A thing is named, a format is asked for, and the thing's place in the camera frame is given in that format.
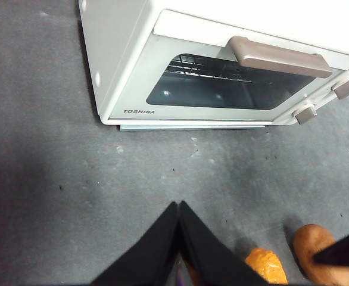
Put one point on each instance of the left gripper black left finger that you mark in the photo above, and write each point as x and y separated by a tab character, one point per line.
150	256

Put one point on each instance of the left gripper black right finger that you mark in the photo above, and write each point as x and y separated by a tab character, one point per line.
210	256

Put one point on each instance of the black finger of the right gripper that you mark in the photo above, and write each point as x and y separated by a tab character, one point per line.
344	251

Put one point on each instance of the purple eggplant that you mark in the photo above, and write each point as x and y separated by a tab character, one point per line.
181	275

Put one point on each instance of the white Toshiba toaster oven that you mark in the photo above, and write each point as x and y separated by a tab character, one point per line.
115	44

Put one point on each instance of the brown sweet potato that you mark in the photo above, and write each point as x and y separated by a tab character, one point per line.
311	241

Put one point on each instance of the orange corn cob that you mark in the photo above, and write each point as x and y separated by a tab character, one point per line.
266	266

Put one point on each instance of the metal crumb tray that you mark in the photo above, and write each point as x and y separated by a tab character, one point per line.
192	127

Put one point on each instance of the timer knob with beige grip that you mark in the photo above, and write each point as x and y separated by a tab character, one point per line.
306	114

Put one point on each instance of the temperature knob with beige grip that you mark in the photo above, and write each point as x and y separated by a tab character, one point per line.
347	88

